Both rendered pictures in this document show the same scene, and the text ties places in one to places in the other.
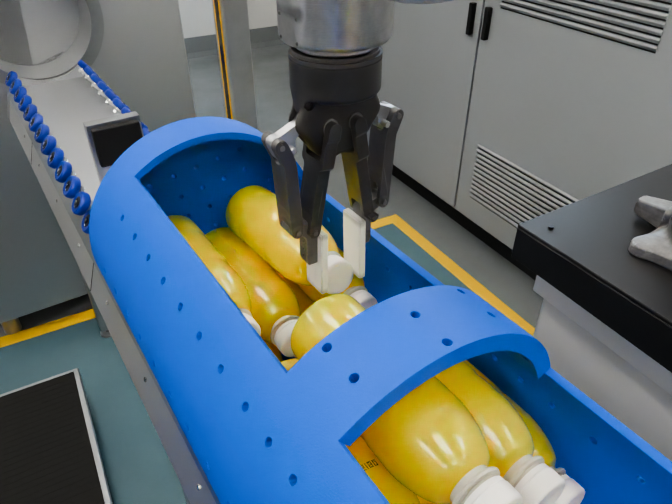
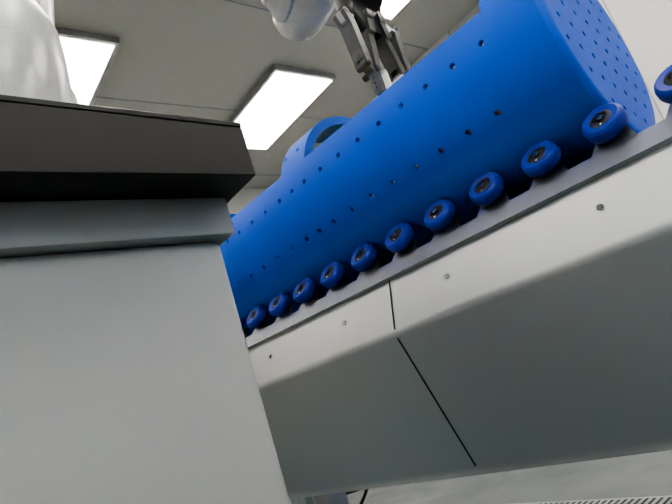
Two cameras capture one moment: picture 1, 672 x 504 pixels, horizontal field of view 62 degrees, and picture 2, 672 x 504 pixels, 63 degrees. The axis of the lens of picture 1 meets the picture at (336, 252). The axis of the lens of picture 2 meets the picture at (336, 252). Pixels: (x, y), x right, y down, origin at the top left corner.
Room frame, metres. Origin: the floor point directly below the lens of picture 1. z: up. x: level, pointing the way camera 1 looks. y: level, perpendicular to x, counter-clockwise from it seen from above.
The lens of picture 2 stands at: (1.16, -0.32, 0.79)
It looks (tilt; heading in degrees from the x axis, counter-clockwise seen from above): 14 degrees up; 167
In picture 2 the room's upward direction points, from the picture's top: 18 degrees counter-clockwise
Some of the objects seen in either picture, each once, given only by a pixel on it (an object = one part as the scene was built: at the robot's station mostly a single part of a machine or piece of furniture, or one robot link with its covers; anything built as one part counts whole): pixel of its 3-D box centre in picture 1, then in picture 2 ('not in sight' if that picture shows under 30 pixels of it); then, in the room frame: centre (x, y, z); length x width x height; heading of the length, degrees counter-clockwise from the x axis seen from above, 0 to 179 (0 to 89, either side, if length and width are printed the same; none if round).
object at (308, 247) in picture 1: (300, 241); not in sight; (0.43, 0.03, 1.20); 0.03 x 0.01 x 0.05; 124
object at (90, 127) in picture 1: (121, 157); not in sight; (1.01, 0.42, 1.00); 0.10 x 0.04 x 0.15; 123
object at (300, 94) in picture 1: (335, 99); (362, 12); (0.46, 0.00, 1.33); 0.08 x 0.07 x 0.09; 124
